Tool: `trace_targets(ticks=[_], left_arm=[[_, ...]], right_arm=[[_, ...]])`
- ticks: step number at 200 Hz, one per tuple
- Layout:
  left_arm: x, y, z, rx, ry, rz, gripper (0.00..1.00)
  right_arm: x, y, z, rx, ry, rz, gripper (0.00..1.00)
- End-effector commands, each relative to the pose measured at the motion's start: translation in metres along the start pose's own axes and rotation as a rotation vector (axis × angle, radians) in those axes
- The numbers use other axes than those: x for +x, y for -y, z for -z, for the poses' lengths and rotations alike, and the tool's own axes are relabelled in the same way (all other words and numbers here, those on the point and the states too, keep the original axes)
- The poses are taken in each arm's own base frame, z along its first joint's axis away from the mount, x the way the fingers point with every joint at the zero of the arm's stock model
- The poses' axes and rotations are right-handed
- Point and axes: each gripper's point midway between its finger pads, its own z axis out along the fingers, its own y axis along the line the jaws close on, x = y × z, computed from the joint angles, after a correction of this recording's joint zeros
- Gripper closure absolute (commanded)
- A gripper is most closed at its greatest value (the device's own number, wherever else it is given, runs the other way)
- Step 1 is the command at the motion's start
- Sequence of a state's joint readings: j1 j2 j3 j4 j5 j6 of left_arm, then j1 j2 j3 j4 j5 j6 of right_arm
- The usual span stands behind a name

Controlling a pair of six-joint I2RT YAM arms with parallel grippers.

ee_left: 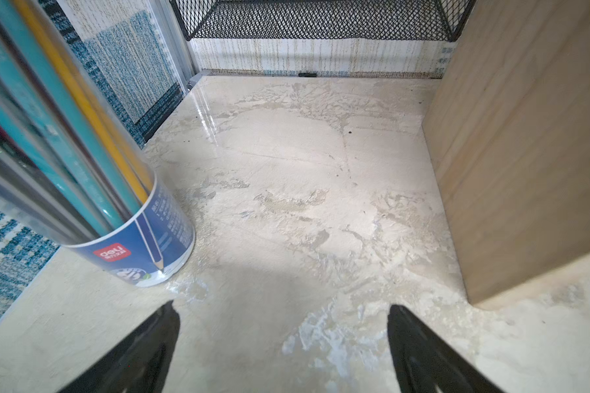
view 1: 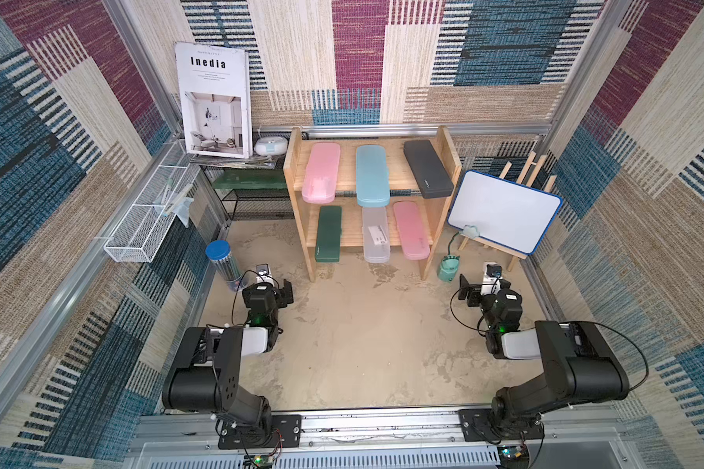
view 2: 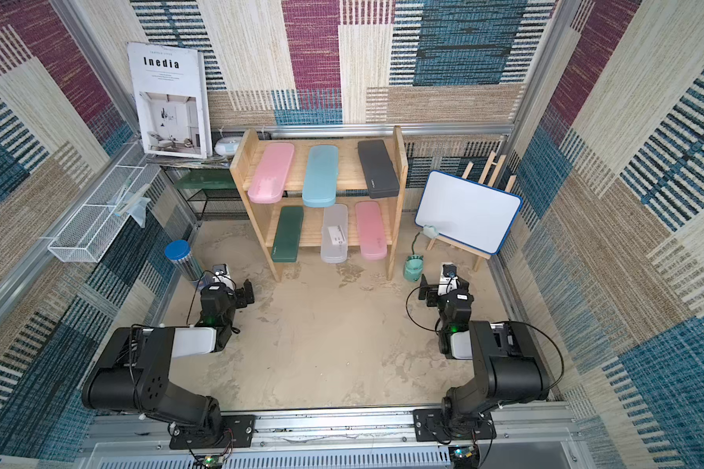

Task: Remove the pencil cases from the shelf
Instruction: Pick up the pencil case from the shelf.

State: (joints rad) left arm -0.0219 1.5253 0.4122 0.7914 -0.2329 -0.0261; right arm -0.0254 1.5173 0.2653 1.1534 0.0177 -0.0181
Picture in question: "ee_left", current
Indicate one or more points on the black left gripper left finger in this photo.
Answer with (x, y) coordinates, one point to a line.
(140, 362)

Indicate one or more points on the clear pencil tube blue cap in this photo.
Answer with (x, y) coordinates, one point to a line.
(69, 169)

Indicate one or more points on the wooden two-tier shelf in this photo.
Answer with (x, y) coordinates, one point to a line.
(508, 135)

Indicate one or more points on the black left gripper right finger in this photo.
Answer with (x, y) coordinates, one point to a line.
(423, 362)

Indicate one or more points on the black wire mesh rack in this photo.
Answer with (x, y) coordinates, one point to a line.
(387, 20)

